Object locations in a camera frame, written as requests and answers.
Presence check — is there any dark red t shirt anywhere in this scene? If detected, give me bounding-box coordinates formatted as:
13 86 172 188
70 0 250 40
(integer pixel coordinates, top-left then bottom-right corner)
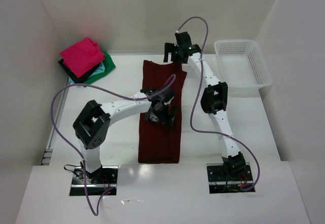
138 60 187 164

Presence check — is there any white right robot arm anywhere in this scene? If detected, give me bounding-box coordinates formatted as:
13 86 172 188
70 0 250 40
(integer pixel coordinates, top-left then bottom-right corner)
164 31 246 181

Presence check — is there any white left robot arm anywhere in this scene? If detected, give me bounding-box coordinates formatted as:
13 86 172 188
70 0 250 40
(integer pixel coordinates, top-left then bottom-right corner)
73 88 177 183

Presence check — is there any white plastic basket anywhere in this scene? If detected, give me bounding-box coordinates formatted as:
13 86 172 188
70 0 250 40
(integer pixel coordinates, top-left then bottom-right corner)
214 40 273 89

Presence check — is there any green folded t shirt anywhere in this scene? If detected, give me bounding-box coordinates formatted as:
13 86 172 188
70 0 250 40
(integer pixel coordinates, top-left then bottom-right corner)
84 51 116 84

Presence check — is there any light blue folded t shirt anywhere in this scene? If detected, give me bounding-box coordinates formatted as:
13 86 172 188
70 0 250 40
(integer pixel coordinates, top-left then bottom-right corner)
77 62 105 83

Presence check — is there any black folded t shirt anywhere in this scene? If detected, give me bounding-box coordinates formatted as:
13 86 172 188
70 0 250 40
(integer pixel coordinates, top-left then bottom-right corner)
58 59 100 83

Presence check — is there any pink folded t shirt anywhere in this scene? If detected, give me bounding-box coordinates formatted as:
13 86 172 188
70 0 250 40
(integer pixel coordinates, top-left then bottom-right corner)
60 38 105 78

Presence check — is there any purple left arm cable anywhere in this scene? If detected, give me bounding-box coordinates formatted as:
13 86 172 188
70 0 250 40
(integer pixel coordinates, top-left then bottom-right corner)
51 74 176 216

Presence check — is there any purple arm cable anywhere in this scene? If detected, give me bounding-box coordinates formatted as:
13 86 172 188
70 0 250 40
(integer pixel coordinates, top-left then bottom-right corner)
176 17 261 191
51 74 176 216

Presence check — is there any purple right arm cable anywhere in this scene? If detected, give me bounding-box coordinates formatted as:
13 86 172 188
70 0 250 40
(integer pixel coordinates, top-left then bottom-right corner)
176 17 261 191

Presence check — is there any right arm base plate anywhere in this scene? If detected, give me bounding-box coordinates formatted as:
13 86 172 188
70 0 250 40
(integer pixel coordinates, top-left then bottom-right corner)
206 164 253 194

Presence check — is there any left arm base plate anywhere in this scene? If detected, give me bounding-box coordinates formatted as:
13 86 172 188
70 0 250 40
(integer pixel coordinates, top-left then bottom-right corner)
63 164 118 197

